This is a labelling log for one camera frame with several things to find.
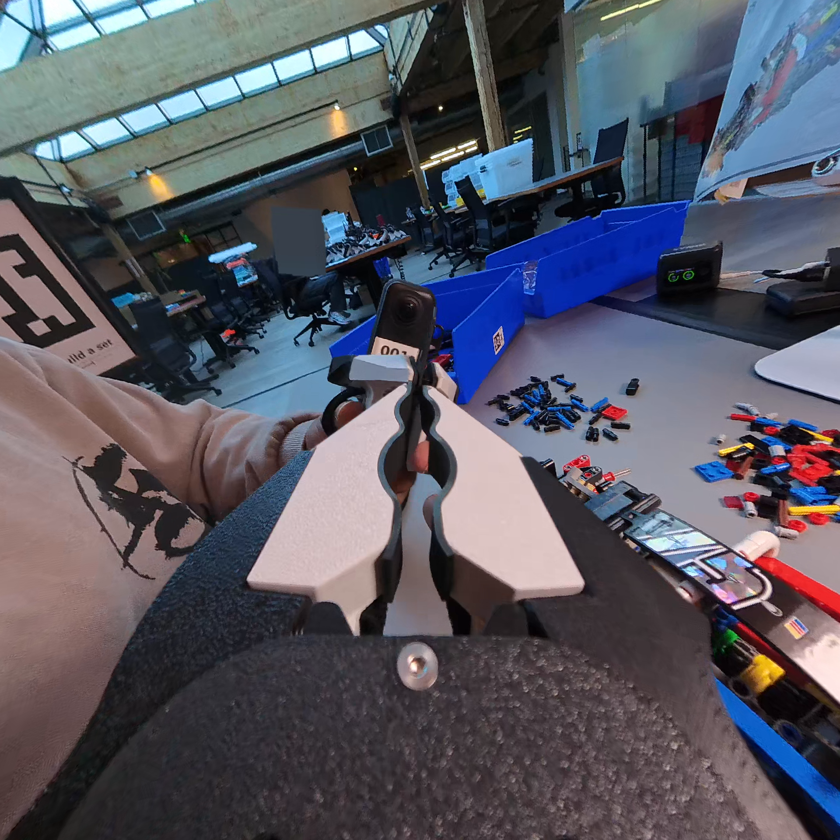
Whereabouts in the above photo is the lego instruction booklet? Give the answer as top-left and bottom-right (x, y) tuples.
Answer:
(694, 0), (840, 201)

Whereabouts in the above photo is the white storage box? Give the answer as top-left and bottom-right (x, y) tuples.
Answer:
(478, 139), (536, 200)

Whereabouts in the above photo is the pile of mixed lego pieces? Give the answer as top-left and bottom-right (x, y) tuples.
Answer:
(694, 402), (840, 540)

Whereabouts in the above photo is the framed marker sign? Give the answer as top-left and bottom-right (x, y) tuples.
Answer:
(0, 176), (140, 380)

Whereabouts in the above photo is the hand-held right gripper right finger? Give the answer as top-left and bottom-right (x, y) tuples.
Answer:
(420, 387), (585, 632)

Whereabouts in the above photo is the small black charger block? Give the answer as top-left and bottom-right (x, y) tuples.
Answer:
(764, 281), (840, 319)

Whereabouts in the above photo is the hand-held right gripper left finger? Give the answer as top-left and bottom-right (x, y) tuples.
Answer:
(246, 384), (411, 634)

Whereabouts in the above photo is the black desk mat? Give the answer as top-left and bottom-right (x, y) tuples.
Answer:
(594, 276), (840, 350)

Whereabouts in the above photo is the pile of black blue pins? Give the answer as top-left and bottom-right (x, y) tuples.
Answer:
(486, 373), (632, 442)

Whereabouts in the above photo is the lego car model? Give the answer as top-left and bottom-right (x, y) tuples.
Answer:
(538, 453), (840, 837)

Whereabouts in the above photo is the dark office table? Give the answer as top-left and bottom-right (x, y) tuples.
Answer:
(325, 235), (413, 309)

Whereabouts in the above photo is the blue storage bin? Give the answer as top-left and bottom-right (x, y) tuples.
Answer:
(486, 200), (690, 319)
(330, 266), (526, 404)

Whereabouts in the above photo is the wooden office table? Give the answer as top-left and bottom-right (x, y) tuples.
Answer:
(486, 156), (626, 201)

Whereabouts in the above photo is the person's left hand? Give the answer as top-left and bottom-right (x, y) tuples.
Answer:
(305, 400), (442, 532)

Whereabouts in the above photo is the person's left forearm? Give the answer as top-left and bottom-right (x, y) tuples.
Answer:
(154, 394), (322, 526)

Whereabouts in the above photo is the black device green display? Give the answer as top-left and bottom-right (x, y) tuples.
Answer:
(656, 241), (724, 296)

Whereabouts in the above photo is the black office chair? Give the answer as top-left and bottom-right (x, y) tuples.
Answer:
(554, 118), (630, 221)
(453, 176), (519, 273)

